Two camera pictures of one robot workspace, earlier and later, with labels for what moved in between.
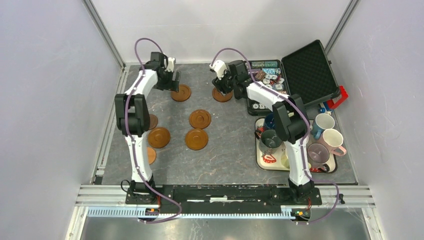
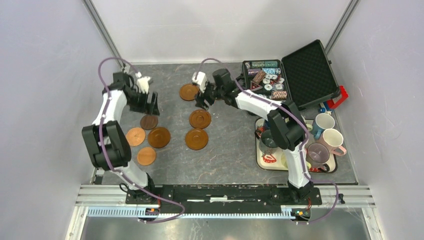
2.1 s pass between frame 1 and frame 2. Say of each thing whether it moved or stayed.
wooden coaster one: moved
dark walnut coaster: stayed
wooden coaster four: stayed
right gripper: moved
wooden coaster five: stayed
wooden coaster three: stayed
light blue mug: stayed
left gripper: moved
